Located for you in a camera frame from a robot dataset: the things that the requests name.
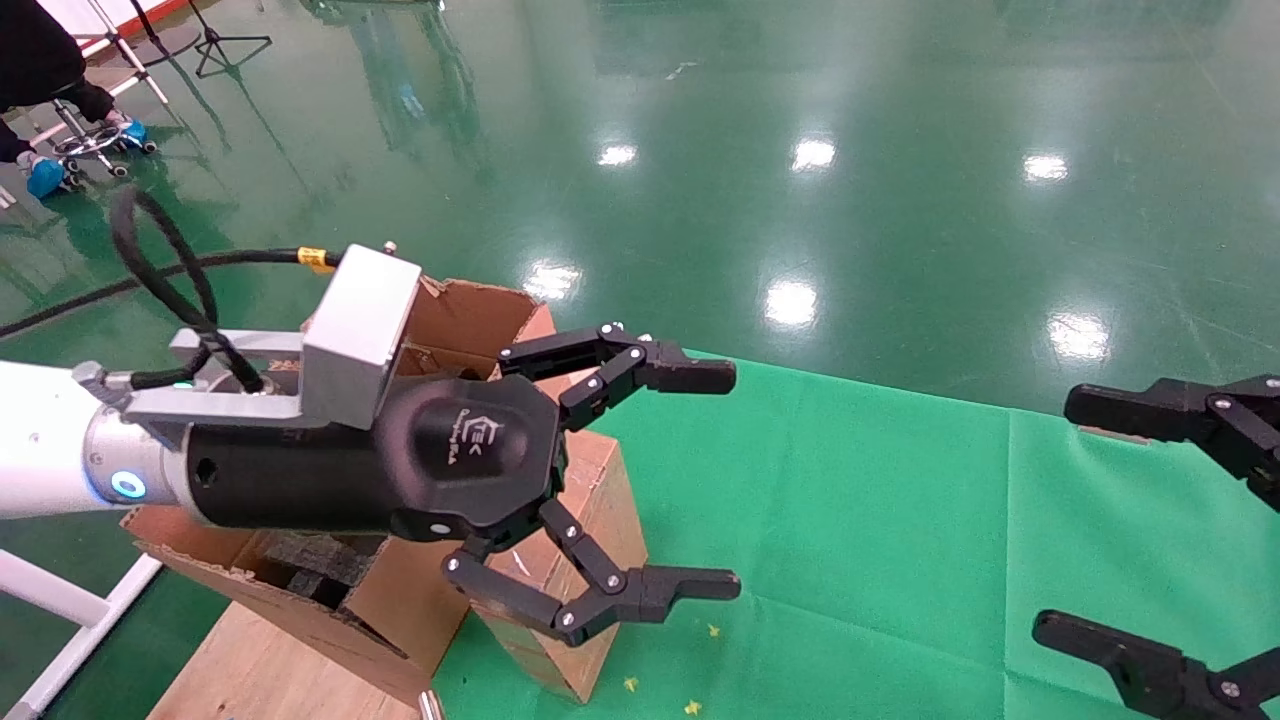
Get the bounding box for person in black clothes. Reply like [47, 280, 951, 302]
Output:
[0, 0, 153, 201]

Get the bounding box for black tripod stand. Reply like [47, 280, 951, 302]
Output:
[190, 0, 273, 79]

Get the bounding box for large open cardboard carton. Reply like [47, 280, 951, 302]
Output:
[120, 275, 557, 707]

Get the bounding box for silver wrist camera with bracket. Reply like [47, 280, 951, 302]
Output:
[120, 240, 423, 433]

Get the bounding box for chrome wheeled stool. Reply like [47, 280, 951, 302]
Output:
[50, 100, 158, 191]

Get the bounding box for large dark foam block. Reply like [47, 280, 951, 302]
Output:
[260, 533, 386, 611]

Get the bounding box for green cloth with yellow marks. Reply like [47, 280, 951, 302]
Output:
[432, 345, 1011, 720]

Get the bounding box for black camera cable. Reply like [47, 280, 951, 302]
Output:
[0, 185, 346, 396]

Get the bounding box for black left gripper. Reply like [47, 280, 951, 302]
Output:
[185, 322, 743, 646]

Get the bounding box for white stand legs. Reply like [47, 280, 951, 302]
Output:
[20, 0, 171, 141]

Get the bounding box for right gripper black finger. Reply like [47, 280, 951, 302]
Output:
[1065, 375, 1280, 511]
[1033, 608, 1280, 720]

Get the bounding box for plain green cloth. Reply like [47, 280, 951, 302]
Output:
[1005, 408, 1280, 720]

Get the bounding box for white metal frame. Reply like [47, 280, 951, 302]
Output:
[0, 548, 163, 720]

